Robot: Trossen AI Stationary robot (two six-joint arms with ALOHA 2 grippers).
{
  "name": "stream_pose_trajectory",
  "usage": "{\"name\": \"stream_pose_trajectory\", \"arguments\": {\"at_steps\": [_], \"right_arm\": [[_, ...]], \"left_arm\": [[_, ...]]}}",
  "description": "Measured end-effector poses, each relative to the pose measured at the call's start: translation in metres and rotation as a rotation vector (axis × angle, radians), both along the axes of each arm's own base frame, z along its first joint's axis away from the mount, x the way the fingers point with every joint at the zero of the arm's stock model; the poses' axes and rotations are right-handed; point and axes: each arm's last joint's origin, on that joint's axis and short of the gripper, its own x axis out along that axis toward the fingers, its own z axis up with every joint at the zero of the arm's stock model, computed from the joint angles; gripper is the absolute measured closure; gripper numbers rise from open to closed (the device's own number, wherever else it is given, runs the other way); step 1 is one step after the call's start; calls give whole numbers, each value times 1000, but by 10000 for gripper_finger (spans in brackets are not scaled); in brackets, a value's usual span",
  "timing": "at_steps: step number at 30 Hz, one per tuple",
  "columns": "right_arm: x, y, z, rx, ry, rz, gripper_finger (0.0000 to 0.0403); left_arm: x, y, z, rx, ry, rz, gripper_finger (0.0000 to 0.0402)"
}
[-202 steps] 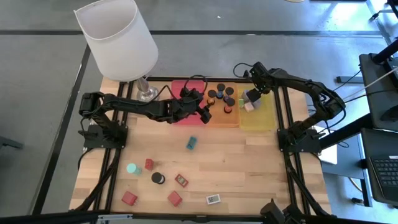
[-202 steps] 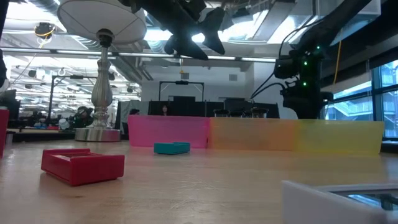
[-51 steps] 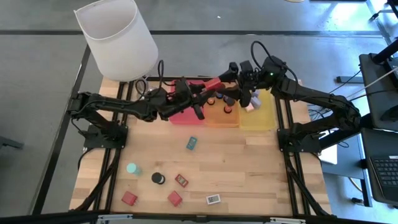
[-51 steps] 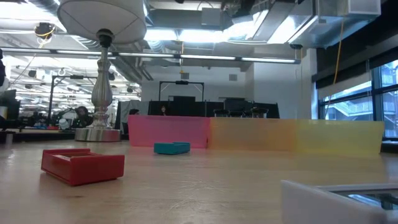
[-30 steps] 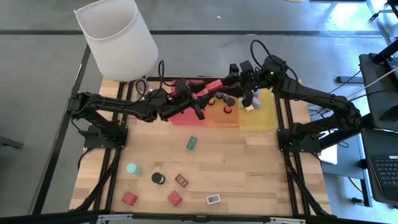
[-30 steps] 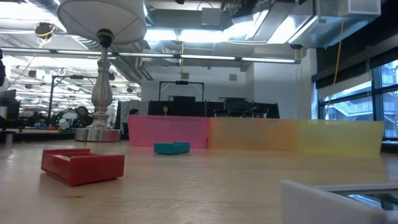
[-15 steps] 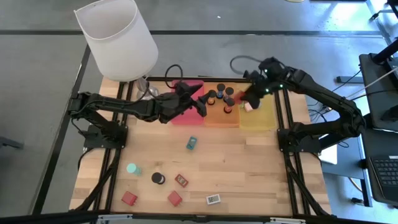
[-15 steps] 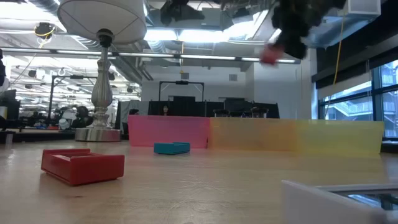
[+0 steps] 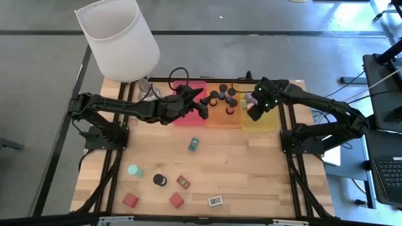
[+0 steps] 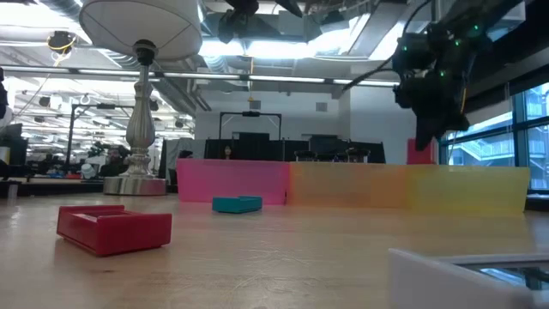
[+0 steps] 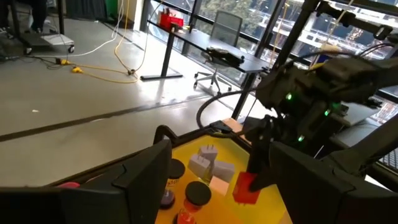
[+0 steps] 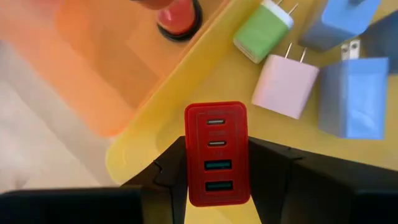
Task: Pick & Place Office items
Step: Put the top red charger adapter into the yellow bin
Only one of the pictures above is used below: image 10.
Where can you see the small white container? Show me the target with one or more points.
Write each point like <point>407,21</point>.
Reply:
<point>88,171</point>

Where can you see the teal plastic box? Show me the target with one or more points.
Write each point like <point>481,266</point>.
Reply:
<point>237,205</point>

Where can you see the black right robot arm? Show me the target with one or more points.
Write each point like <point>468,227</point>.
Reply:
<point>480,17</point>

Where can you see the black background partition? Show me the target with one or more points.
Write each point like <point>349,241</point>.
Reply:
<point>274,148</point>

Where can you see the grey wall vent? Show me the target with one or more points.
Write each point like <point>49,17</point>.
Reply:
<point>321,107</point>
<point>255,104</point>

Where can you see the black background monitor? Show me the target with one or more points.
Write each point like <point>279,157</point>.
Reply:
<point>17,146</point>

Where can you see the red plastic box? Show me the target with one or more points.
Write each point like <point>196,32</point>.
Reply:
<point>116,234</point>

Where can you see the black background frame rig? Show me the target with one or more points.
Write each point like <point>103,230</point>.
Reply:
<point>251,113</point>

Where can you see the black background stand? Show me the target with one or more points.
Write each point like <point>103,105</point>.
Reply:
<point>70,133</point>

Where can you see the white rectangular frame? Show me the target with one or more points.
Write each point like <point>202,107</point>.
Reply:
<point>429,283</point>

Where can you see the small grey cup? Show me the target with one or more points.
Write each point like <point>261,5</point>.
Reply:
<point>13,191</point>

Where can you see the yellow translucent bin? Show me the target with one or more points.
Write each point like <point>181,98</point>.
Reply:
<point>467,189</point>

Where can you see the grey fabric panel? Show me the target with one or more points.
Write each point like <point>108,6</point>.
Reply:
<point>188,148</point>

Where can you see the silver table lamp white shade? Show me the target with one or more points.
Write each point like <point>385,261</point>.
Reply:
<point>141,129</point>

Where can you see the red block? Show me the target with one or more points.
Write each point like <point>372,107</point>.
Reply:
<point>422,156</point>

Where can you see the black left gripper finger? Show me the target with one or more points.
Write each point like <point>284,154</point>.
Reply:
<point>289,6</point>

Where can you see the pink translucent bin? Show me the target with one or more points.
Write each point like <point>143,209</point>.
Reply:
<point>231,180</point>

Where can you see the window with black frame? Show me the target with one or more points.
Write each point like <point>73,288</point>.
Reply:
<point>484,150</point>

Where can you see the orange translucent bin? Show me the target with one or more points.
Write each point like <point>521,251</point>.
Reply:
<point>347,184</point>

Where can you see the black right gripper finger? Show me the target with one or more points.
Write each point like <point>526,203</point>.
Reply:
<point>423,133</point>
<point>438,131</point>

